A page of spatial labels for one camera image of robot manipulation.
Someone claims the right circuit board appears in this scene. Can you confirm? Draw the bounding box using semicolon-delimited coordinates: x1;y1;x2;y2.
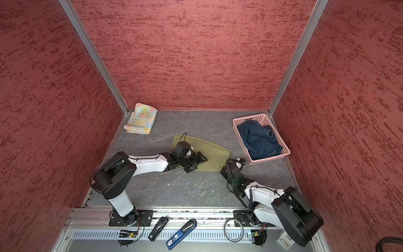
251;230;267;246

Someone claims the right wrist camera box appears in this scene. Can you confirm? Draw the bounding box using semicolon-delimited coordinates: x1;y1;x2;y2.
236;158;247;170

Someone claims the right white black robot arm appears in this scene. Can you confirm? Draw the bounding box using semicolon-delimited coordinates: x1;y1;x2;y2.
220;159;324;250

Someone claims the coiled grey cable ring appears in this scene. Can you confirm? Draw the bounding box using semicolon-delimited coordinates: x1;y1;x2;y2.
224;218;245;243

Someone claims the blue black stapler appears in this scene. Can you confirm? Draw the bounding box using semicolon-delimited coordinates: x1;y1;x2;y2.
166;219;197;251

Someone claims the floral pastel skirt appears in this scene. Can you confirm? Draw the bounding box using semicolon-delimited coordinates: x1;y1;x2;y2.
124;103;158;134

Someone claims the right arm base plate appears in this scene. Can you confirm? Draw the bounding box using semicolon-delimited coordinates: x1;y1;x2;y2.
233;210;279;227

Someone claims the grey plastic holder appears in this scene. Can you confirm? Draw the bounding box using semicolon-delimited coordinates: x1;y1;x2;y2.
276;230;295;251

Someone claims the dark blue skirt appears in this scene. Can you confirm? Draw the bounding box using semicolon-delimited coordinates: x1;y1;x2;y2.
237;120;283;160

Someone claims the olive green skirt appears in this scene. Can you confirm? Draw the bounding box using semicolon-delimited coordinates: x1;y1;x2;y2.
170;133;231;172

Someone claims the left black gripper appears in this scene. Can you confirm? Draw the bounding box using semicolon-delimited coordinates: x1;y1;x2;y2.
178;151;208;172

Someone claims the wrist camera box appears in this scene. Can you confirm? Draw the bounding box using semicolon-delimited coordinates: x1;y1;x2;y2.
236;158;247;170
174;141;193;158

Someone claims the black cable corner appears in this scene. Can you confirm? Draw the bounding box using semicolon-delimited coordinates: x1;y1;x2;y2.
375;236;403;252

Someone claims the circuit board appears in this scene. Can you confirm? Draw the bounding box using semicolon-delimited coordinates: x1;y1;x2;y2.
251;230;267;246
118;230;139;239

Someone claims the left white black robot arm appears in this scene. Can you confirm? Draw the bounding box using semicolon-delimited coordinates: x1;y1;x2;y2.
89;150;208;226

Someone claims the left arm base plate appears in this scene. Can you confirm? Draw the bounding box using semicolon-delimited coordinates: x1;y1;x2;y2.
109;209;154;227

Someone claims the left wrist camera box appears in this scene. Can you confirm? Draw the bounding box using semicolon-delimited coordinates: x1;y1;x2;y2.
174;141;193;158

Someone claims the pink plastic basket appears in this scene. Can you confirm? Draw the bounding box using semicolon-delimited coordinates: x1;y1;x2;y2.
233;113;291;165

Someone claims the left circuit board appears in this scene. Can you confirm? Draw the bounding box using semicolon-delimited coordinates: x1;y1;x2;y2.
118;230;139;239

